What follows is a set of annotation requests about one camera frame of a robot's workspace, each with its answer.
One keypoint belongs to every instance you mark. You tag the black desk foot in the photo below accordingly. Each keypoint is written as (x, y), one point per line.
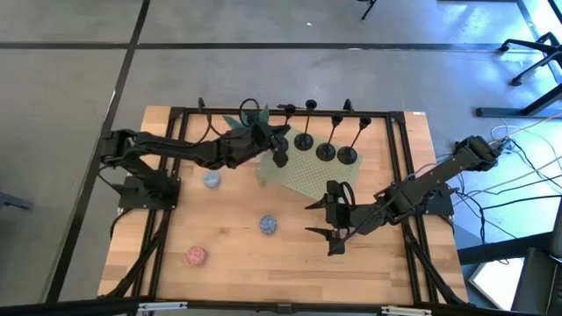
(505, 112)

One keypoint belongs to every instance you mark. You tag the green plant in white pot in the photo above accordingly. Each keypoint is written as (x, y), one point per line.
(232, 122)

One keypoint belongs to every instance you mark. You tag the green perforated metal shelf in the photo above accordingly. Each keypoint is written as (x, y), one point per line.
(303, 175)

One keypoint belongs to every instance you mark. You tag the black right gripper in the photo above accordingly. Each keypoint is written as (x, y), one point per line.
(351, 217)

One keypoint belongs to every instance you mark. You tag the black camera mount beam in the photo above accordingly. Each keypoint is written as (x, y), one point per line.
(88, 307)

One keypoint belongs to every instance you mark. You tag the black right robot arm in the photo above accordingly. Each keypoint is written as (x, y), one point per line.
(439, 175)

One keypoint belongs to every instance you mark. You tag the silver metal bracket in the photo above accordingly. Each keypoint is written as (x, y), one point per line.
(406, 310)
(162, 306)

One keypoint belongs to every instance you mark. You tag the black taper candle holder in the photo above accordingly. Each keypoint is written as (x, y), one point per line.
(347, 155)
(304, 141)
(290, 107)
(326, 152)

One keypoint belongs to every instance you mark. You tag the white flat panel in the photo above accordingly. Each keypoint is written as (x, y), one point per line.
(498, 281)

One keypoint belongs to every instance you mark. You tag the light blue candle tin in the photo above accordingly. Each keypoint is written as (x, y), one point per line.
(211, 179)

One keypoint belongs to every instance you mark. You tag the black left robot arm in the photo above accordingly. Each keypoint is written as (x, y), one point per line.
(184, 149)

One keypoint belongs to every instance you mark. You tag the dark grey chair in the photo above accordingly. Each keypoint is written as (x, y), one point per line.
(538, 285)

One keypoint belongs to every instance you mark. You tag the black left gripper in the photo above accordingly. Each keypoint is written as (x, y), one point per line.
(267, 138)

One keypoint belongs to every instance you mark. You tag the black floor beam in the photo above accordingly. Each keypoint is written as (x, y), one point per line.
(500, 250)

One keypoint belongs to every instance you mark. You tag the black chair leg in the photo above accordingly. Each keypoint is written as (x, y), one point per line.
(368, 11)

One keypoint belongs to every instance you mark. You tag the black office chair base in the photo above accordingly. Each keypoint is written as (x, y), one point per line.
(529, 42)

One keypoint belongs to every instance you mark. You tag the black aluminium table frame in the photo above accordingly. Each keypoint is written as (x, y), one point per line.
(197, 112)

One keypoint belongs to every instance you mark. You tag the grey floor object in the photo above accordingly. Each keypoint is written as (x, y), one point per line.
(15, 202)

